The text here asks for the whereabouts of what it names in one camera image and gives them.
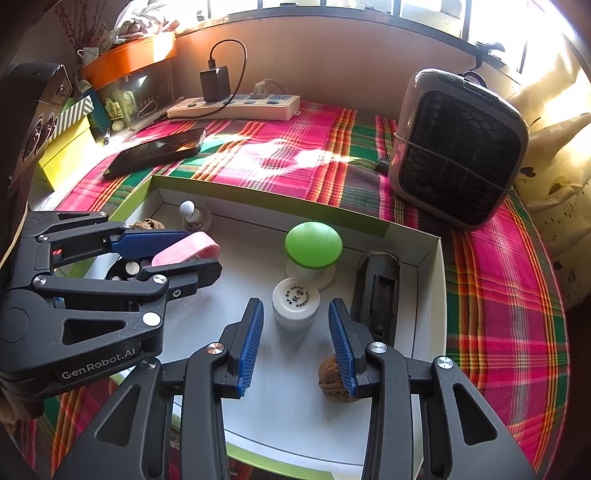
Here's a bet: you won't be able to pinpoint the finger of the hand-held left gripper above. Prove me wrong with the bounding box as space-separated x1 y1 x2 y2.
0 258 223 365
18 210 190 278

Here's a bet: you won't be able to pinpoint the green potted plant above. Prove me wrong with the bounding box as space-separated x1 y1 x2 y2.
108 0 181 44

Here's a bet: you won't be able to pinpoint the white plug adapter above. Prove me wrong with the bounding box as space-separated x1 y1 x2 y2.
252 79 287 100

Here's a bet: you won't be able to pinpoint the green mushroom-shaped object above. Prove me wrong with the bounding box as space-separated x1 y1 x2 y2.
284 222 342 291

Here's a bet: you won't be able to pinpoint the black window latch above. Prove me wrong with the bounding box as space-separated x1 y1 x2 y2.
475 41 504 70

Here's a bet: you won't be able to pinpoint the black cylindrical device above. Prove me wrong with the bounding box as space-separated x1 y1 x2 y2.
349 249 400 347

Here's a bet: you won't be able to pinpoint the white power strip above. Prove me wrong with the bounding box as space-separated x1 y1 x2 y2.
166 92 301 121

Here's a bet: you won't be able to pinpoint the brown cutout cardboard box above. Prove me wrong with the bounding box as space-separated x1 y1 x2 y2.
11 64 75 185

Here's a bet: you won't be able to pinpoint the cream heart-print curtain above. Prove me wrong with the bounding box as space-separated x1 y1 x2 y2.
508 41 591 310

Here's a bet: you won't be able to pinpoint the black charging cable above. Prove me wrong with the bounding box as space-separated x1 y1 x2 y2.
208 39 247 112

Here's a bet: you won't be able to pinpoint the window frame with metal bars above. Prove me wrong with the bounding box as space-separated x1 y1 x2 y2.
203 0 546 75

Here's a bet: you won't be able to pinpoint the black charger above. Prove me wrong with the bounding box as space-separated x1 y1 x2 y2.
199 65 232 103

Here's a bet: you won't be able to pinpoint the white knob with clear base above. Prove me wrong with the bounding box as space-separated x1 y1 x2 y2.
179 200 213 232

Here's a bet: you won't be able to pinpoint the yellow box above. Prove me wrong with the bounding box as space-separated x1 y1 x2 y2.
38 117 95 190

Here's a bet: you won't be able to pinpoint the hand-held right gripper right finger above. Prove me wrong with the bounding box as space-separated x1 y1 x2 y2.
328 298 539 480

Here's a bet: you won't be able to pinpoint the green white striped box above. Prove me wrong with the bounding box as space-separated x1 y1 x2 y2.
54 96 95 139

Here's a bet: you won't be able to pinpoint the red dried branches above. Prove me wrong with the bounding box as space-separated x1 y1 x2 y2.
55 0 100 51

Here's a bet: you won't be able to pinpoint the glass tank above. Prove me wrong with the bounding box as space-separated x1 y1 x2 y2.
99 69 176 134

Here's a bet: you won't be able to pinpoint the grey portable heater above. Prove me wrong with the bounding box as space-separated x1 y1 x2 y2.
387 68 530 230

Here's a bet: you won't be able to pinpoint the orange planter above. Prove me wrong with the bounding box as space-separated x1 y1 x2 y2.
81 32 178 90

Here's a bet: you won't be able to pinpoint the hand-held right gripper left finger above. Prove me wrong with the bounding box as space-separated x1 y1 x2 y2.
53 298 265 480

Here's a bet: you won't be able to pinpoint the black smartphone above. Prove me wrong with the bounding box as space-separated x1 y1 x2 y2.
102 127 207 180

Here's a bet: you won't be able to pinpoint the pink hair band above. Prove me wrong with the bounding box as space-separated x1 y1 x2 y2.
151 232 220 267

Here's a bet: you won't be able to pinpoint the small white bottle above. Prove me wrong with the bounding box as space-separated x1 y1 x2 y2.
272 277 321 330

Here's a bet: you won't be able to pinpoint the plaid tablecloth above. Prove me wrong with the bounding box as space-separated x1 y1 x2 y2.
28 102 571 480

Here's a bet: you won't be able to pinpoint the white cardboard box tray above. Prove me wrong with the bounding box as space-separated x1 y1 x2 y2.
106 174 444 478

